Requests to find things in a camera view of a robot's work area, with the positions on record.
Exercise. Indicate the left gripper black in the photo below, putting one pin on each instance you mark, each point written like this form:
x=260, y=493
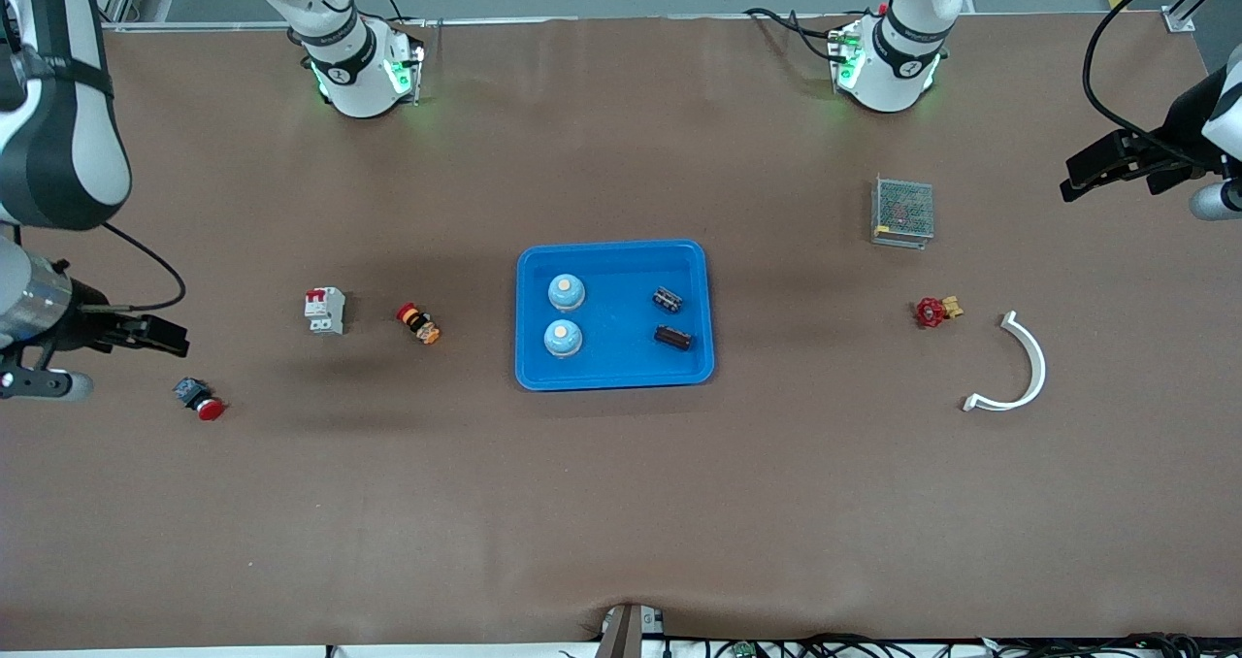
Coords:
x=1175, y=137

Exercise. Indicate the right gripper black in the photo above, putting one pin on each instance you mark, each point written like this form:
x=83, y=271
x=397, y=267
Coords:
x=85, y=322

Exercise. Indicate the small red orange push button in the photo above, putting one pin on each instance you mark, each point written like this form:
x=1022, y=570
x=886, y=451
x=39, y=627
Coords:
x=419, y=324

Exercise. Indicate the blue call bell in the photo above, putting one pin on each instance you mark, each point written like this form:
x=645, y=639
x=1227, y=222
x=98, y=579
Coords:
x=567, y=292
x=563, y=340

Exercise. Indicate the black electrolytic capacitor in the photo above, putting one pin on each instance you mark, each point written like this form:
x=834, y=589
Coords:
x=666, y=301

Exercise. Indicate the dark brown electrolytic capacitor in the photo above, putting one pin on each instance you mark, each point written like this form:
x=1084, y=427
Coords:
x=673, y=336

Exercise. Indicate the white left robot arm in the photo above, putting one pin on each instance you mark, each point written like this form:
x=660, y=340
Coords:
x=898, y=56

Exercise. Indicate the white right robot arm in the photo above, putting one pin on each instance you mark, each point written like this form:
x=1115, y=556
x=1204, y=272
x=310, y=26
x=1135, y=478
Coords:
x=58, y=153

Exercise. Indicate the blue plastic tray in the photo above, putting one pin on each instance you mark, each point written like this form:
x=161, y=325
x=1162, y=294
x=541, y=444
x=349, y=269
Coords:
x=621, y=357

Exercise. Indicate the red mushroom push button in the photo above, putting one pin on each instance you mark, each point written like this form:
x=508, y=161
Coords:
x=209, y=408

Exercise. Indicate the metal mesh power supply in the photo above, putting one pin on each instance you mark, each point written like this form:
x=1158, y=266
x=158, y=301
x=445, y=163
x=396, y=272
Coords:
x=902, y=212

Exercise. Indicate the brown table mat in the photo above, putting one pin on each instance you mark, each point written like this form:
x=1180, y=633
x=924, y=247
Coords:
x=621, y=503

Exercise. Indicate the white circuit breaker red switch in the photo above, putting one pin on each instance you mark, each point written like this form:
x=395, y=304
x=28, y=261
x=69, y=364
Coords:
x=325, y=311

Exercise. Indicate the white curved plastic bracket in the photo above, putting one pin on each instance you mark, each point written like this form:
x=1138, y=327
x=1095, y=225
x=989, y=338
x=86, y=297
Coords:
x=1036, y=357

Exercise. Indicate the metal table edge bracket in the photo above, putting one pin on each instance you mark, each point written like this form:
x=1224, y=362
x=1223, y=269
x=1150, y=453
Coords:
x=629, y=634

